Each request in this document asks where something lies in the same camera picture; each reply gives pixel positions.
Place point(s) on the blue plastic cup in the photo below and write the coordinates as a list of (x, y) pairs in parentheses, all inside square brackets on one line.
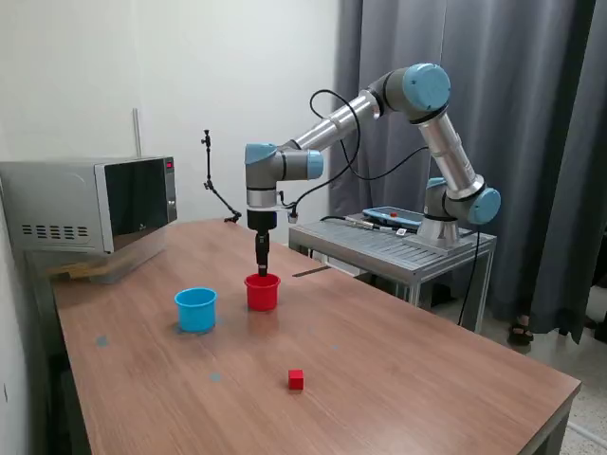
[(195, 313)]

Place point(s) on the grey curtain panel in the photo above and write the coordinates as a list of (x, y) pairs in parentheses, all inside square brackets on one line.
[(360, 28), (545, 118)]

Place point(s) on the small QR code tag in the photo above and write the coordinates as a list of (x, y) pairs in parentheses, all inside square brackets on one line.
[(402, 232)]

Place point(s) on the foot in black sandal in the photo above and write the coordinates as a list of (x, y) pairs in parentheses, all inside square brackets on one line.
[(520, 329)]

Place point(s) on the silver blue UR5e robot arm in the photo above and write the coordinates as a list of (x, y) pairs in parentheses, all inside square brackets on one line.
[(450, 151)]

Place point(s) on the grey metal robot stand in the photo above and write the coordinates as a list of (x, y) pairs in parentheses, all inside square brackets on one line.
[(393, 246)]

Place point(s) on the wooden boards stack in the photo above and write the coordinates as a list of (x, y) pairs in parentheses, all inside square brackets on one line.
[(76, 272)]

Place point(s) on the silver microwave oven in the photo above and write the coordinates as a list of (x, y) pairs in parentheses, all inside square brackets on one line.
[(61, 199)]

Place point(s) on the white vertical pole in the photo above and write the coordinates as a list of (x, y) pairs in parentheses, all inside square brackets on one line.
[(136, 132)]

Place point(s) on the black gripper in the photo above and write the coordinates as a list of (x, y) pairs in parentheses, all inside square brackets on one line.
[(262, 220)]

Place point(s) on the robot teach pendant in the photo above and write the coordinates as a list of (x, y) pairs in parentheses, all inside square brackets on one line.
[(398, 215)]

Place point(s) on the red plastic cup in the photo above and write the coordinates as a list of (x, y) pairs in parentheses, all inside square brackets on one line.
[(262, 298)]

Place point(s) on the red cube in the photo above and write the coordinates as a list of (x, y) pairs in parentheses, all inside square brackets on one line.
[(296, 380)]

